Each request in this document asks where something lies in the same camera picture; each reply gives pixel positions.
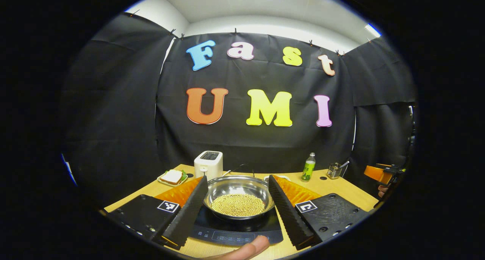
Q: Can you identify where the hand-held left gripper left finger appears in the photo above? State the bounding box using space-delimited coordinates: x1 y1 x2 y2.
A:
108 175 209 250

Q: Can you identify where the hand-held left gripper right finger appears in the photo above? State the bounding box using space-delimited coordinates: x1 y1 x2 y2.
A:
268 174 370 250

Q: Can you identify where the black induction cooktop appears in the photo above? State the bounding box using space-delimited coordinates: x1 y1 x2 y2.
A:
191 205 284 247

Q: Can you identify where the pile of soybeans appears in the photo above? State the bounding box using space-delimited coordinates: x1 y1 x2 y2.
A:
211 194 266 217

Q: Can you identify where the steel pot with black handle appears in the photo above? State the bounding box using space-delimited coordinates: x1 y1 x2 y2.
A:
203 175 275 221

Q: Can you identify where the white sandwich plate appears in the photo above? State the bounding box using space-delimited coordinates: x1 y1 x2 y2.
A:
157 171 189 187

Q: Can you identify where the sandwich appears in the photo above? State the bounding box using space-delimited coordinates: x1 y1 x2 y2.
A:
160 169 183 185

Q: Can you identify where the green label drink bottle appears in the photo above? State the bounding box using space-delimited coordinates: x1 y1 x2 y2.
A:
301 152 316 182

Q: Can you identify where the white toaster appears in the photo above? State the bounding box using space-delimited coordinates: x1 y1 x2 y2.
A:
194 151 223 181

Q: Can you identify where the black backdrop cloth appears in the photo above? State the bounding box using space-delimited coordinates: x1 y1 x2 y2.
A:
61 12 417 207

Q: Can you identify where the small ceiling light panel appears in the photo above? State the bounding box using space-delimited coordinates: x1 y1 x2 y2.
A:
365 23 382 38

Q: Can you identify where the black power cable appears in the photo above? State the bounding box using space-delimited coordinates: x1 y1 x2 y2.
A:
227 163 255 177

